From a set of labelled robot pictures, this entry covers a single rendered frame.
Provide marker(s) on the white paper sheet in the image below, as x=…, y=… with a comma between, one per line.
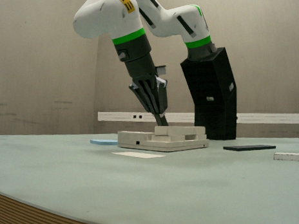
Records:
x=139, y=155

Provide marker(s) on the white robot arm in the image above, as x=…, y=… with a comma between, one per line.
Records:
x=121, y=19

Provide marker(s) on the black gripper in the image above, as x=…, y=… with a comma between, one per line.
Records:
x=146, y=89

